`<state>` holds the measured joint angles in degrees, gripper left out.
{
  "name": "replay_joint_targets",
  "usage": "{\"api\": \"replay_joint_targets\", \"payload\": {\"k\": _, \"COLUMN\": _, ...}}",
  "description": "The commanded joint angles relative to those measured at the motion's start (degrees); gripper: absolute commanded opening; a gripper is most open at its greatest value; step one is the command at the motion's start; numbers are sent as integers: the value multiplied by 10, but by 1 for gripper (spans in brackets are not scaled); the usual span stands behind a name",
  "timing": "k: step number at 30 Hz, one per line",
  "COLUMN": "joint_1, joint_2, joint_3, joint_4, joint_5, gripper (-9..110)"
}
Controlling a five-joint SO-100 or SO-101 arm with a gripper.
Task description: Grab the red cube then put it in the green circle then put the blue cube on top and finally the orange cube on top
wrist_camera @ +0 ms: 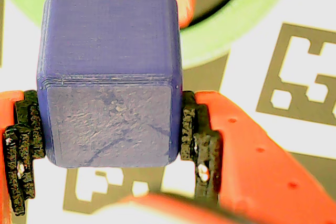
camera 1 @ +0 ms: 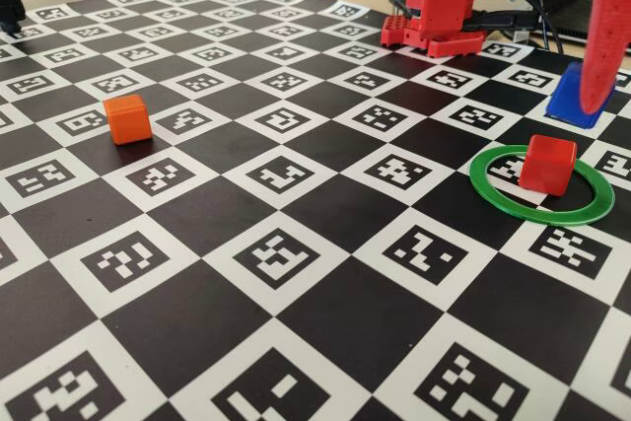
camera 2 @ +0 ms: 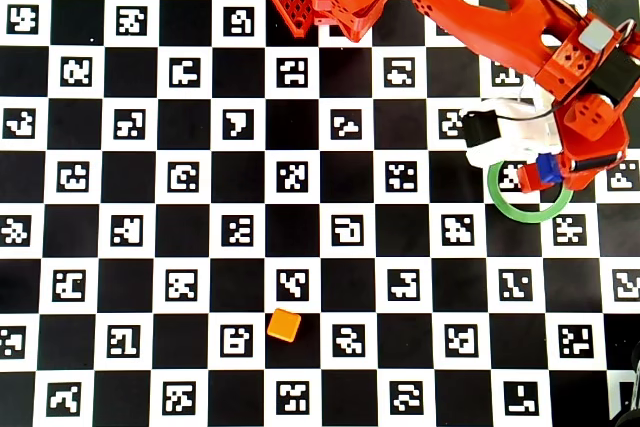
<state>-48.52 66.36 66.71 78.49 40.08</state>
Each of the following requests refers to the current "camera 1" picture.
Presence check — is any orange cube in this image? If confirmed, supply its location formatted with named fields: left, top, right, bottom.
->
left=102, top=94, right=153, bottom=147

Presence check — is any red perforated robot base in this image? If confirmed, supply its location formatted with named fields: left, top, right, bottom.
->
left=379, top=14, right=487, bottom=60

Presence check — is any black white marker checkerboard mat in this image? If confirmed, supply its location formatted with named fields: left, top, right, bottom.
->
left=0, top=0, right=631, bottom=421

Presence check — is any green ring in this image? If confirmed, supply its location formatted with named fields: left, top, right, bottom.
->
left=467, top=144, right=616, bottom=228

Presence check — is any blue cube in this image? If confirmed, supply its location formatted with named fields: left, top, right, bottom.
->
left=545, top=61, right=618, bottom=130

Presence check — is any black device on stand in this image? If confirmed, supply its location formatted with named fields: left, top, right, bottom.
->
left=0, top=0, right=28, bottom=41

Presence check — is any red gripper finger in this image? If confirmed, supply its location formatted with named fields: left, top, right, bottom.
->
left=572, top=0, right=631, bottom=115

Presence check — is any red cube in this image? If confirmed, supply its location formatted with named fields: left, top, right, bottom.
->
left=519, top=133, right=579, bottom=197

